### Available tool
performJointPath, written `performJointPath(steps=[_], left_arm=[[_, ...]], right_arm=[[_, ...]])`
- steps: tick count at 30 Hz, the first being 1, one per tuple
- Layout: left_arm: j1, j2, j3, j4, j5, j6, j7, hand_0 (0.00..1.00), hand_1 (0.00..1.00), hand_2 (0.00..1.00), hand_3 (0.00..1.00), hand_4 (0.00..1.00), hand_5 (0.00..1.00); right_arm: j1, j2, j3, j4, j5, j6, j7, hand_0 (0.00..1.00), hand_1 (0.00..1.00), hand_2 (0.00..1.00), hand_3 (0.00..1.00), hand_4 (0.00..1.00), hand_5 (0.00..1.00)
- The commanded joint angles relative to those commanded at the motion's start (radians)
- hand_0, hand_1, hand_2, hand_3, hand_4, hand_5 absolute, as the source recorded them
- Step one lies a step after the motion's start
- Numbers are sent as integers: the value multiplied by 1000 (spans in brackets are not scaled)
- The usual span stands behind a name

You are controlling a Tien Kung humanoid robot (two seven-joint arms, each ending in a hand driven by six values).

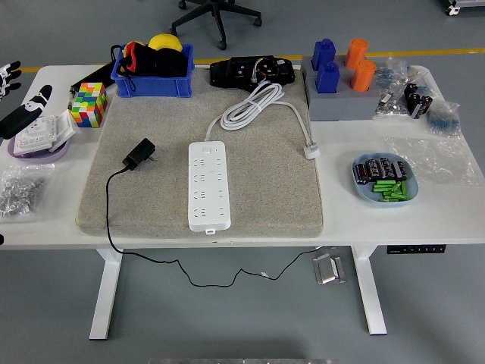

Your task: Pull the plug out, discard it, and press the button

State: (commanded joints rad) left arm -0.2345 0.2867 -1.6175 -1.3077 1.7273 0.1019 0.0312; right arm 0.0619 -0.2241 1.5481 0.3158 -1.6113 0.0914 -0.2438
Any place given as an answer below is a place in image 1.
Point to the black electronic device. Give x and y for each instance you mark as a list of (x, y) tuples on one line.
[(235, 72)]

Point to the black capacitor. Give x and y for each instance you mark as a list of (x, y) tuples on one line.
[(410, 90), (413, 102), (423, 107)]

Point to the yellow ball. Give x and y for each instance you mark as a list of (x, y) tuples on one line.
[(164, 41)]

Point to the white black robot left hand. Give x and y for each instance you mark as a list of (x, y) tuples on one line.
[(22, 113)]

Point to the grey block holder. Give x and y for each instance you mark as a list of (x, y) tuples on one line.
[(341, 106)]

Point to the white switch panel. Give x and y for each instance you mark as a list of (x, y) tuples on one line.
[(64, 127)]

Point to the clear bag of blue parts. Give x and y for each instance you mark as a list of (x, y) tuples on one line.
[(392, 72)]

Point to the small green cell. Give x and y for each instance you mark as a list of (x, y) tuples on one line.
[(383, 183), (390, 199), (397, 186), (382, 188), (390, 194), (404, 189)]

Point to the colourful puzzle cube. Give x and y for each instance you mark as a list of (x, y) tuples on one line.
[(89, 104)]

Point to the grey-brown mat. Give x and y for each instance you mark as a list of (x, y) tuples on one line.
[(265, 189)]

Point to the black desk control panel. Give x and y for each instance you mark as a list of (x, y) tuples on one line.
[(417, 249)]

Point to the white power strip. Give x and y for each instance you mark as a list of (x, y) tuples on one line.
[(209, 189)]

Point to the empty clear plastic bag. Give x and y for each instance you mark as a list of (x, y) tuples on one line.
[(435, 159)]

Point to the metal foot pedal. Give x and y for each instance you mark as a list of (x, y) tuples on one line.
[(327, 271)]

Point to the blue bottle block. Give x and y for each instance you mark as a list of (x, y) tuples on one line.
[(323, 51), (327, 77)]

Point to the long black box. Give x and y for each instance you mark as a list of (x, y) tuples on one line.
[(91, 77)]

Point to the clear bag of metal nuts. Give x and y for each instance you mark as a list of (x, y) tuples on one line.
[(22, 193)]

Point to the clear bag of metal parts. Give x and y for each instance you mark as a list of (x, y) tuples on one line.
[(390, 108)]

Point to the clear bag of blue components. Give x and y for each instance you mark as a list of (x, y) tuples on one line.
[(443, 119)]

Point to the light blue plate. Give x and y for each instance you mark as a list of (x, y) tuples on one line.
[(363, 193)]

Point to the blue plastic bin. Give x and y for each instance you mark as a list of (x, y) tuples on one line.
[(151, 86)]

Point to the black red fabric bag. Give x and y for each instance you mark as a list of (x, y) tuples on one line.
[(159, 62)]

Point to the white wheeled cart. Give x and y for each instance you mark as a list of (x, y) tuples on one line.
[(452, 9)]

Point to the purple tray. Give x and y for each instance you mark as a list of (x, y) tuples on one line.
[(38, 157)]

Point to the black cylinder cell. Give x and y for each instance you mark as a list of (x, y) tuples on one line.
[(400, 170), (373, 169), (361, 173), (386, 168)]

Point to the orange cylinder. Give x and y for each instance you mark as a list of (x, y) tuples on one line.
[(363, 76), (356, 51)]

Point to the black office chair base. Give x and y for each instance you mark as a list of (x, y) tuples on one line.
[(219, 22)]

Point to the white table leg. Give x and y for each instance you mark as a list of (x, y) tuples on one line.
[(106, 292), (369, 292)]

